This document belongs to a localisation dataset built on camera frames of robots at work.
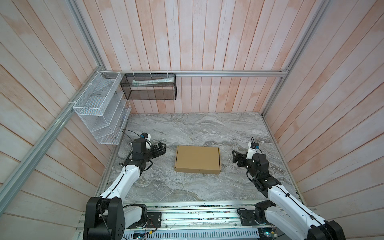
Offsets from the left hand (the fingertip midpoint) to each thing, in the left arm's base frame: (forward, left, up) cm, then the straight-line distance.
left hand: (160, 149), depth 86 cm
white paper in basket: (+33, +15, +23) cm, 43 cm away
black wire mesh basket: (+45, +12, +13) cm, 48 cm away
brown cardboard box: (-3, -22, -7) cm, 24 cm away
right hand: (-1, -46, +1) cm, 46 cm away
